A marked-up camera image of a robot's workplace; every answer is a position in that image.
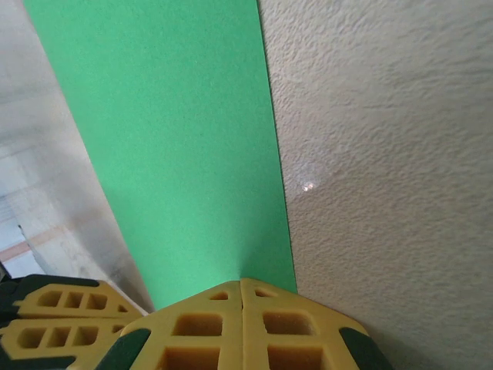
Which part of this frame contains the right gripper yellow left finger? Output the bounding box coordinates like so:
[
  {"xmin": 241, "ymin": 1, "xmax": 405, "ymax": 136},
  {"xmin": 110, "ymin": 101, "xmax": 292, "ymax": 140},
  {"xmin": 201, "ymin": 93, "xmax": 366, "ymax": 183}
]
[{"xmin": 96, "ymin": 277, "xmax": 244, "ymax": 370}]

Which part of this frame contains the green square paper sheet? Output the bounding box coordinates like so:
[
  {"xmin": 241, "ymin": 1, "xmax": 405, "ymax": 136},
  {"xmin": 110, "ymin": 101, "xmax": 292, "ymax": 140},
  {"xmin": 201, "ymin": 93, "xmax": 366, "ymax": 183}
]
[{"xmin": 22, "ymin": 0, "xmax": 299, "ymax": 312}]

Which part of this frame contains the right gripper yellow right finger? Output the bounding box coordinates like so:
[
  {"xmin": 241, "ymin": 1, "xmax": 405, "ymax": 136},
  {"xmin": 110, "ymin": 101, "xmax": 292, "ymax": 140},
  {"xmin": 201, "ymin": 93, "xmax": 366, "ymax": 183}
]
[{"xmin": 241, "ymin": 277, "xmax": 394, "ymax": 370}]

